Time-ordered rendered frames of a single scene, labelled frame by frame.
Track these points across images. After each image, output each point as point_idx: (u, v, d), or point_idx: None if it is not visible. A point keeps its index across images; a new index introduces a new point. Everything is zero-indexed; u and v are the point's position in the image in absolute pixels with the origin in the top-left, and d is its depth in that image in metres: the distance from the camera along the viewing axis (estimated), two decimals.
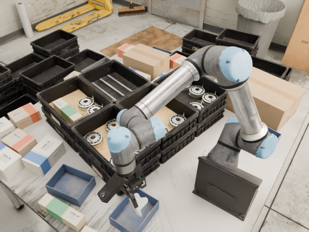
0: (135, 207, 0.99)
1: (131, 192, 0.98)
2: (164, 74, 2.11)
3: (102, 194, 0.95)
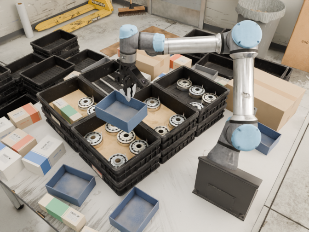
0: (135, 90, 1.37)
1: None
2: (164, 74, 2.11)
3: (145, 80, 1.26)
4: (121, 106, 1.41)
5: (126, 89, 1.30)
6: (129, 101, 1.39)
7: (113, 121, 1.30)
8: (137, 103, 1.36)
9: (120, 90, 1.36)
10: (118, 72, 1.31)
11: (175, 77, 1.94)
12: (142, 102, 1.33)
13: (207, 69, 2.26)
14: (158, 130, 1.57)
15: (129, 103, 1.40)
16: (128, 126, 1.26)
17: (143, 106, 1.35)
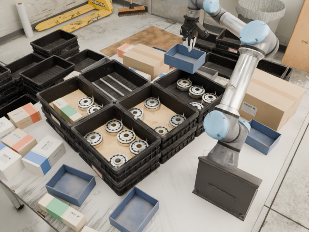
0: (194, 42, 1.72)
1: None
2: (164, 74, 2.11)
3: (206, 31, 1.60)
4: (182, 56, 1.75)
5: (190, 40, 1.65)
6: (189, 52, 1.73)
7: (180, 65, 1.64)
8: (197, 52, 1.70)
9: (183, 42, 1.70)
10: (183, 26, 1.65)
11: (175, 77, 1.94)
12: (202, 51, 1.67)
13: (207, 69, 2.26)
14: (158, 130, 1.57)
15: (189, 54, 1.74)
16: (193, 67, 1.60)
17: (202, 55, 1.69)
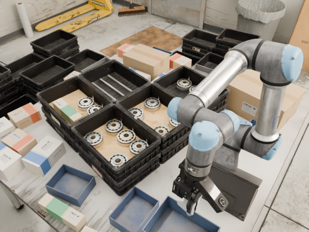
0: (199, 200, 0.93)
1: None
2: (164, 74, 2.11)
3: (223, 200, 0.82)
4: (177, 219, 0.97)
5: (191, 207, 0.86)
6: None
7: None
8: (204, 221, 0.92)
9: (178, 202, 0.92)
10: (178, 181, 0.87)
11: (175, 77, 1.94)
12: (214, 223, 0.89)
13: (207, 69, 2.26)
14: (158, 130, 1.57)
15: (189, 216, 0.96)
16: None
17: (213, 227, 0.90)
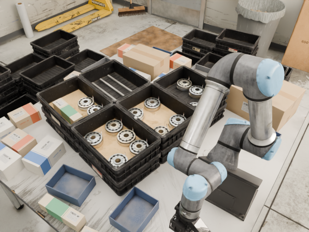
0: None
1: None
2: (164, 74, 2.11)
3: None
4: None
5: None
6: None
7: None
8: None
9: None
10: (174, 219, 1.03)
11: (175, 77, 1.94)
12: None
13: (207, 69, 2.26)
14: (158, 130, 1.57)
15: None
16: None
17: None
